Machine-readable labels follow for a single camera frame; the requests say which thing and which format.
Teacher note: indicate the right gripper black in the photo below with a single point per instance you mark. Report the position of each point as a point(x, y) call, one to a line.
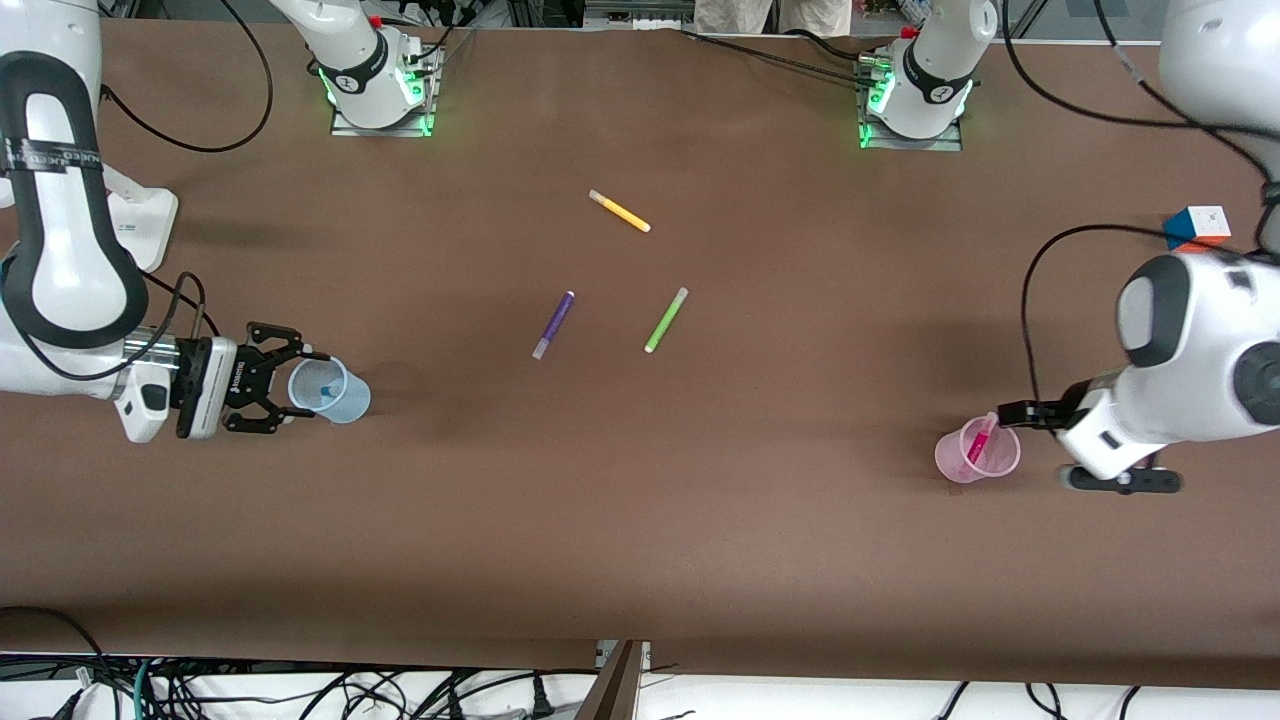
point(243, 379)

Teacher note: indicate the pink marker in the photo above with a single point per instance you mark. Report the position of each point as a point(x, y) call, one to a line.
point(978, 445)

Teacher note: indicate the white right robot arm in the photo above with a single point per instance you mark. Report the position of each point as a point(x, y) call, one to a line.
point(60, 250)

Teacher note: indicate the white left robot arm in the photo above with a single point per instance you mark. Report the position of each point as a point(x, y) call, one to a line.
point(1200, 330)

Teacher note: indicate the translucent blue plastic cup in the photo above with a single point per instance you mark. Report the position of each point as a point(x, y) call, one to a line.
point(350, 405)

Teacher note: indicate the translucent pink plastic cup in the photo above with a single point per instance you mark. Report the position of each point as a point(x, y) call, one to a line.
point(950, 465)

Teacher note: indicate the white desk lamp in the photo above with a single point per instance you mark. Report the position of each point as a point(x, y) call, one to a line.
point(150, 235)

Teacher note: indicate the colourful puzzle cube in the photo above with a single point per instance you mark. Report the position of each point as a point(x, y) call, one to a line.
point(1185, 228)

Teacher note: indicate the purple marker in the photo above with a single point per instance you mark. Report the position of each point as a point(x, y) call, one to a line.
point(553, 325)

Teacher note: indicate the green marker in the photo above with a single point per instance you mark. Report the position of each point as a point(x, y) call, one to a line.
point(665, 320)

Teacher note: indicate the yellow marker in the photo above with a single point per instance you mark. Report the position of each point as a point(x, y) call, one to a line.
point(620, 211)

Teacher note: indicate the black power plug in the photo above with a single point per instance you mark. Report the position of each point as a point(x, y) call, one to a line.
point(541, 700)

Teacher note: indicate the dark table leg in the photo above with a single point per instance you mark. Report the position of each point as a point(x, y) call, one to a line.
point(612, 692)

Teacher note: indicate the person in beige trousers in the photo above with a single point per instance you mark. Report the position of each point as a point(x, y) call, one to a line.
point(740, 12)

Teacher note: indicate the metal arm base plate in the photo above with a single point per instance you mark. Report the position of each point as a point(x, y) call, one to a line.
point(342, 127)
point(950, 145)

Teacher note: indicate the aluminium frame structure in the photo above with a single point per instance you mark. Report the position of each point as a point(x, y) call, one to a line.
point(560, 12)

